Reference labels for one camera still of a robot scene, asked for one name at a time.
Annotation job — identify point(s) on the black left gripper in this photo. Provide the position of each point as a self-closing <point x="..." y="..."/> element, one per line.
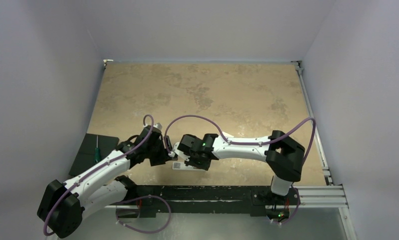
<point x="161" y="158"/>

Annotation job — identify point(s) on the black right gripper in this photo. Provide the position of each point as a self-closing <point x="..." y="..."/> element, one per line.
<point x="192" y="159"/>

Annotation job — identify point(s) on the white remote control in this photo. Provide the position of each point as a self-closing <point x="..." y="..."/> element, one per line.
<point x="181" y="166"/>

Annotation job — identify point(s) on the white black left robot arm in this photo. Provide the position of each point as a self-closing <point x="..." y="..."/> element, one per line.
<point x="65" y="205"/>

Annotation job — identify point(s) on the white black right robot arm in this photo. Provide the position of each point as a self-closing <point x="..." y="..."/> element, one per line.
<point x="284" y="155"/>

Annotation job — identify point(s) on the black mat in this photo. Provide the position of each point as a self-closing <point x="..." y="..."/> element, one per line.
<point x="85" y="157"/>

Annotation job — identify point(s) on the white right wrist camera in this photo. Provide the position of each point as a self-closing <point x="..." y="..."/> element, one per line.
<point x="176" y="153"/>

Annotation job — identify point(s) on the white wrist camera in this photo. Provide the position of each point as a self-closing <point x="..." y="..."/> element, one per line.
<point x="158" y="126"/>
<point x="176" y="153"/>

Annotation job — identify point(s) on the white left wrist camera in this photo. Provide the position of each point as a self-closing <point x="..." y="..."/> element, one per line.
<point x="158" y="126"/>

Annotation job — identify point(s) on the green handled screwdriver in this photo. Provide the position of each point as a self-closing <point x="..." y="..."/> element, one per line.
<point x="97" y="151"/>

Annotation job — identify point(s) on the aluminium frame rail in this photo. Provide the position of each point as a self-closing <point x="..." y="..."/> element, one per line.
<point x="344" y="209"/>

